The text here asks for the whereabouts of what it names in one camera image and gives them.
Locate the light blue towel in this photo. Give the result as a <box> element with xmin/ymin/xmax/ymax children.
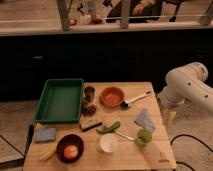
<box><xmin>135</xmin><ymin>108</ymin><xmax>155</xmax><ymax>133</ymax></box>

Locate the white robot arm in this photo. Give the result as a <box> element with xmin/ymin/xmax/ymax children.
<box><xmin>157</xmin><ymin>62</ymin><xmax>213</xmax><ymax>127</ymax></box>

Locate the red bowl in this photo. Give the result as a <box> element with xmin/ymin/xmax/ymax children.
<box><xmin>100</xmin><ymin>87</ymin><xmax>124</xmax><ymax>108</ymax></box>

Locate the dark brown bowl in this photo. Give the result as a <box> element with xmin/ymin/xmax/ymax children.
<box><xmin>56</xmin><ymin>134</ymin><xmax>84</xmax><ymax>163</ymax></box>

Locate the green cup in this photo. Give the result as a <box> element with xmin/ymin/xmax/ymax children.
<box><xmin>137</xmin><ymin>129</ymin><xmax>152</xmax><ymax>145</ymax></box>

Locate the metal spoon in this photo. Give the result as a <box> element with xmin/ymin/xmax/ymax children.
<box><xmin>113</xmin><ymin>131</ymin><xmax>136</xmax><ymax>141</ymax></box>

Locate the green cucumber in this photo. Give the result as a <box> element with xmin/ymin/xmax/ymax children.
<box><xmin>96</xmin><ymin>121</ymin><xmax>121</xmax><ymax>135</ymax></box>

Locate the dark grape bunch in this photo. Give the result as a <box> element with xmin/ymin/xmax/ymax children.
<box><xmin>81</xmin><ymin>102</ymin><xmax>97</xmax><ymax>116</ymax></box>

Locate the small metal cup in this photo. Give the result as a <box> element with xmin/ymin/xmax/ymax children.
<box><xmin>84</xmin><ymin>86</ymin><xmax>95</xmax><ymax>102</ymax></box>

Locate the black board eraser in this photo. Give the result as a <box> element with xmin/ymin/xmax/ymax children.
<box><xmin>80</xmin><ymin>118</ymin><xmax>102</xmax><ymax>132</ymax></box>

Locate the orange peach fruit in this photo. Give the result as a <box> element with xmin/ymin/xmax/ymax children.
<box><xmin>64</xmin><ymin>145</ymin><xmax>78</xmax><ymax>160</ymax></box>

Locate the person in background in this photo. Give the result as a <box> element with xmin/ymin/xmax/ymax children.
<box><xmin>106</xmin><ymin>0</ymin><xmax>163</xmax><ymax>23</ymax></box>

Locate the green plastic tray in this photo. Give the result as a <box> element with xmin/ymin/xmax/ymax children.
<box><xmin>33</xmin><ymin>79</ymin><xmax>84</xmax><ymax>124</ymax></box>

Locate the blue sponge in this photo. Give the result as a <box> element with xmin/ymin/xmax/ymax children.
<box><xmin>35</xmin><ymin>128</ymin><xmax>56</xmax><ymax>143</ymax></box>

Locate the yellow banana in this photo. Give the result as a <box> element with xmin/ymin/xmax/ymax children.
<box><xmin>39</xmin><ymin>143</ymin><xmax>57</xmax><ymax>161</ymax></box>

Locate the black cable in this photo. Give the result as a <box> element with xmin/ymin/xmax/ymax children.
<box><xmin>169</xmin><ymin>133</ymin><xmax>213</xmax><ymax>171</ymax></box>

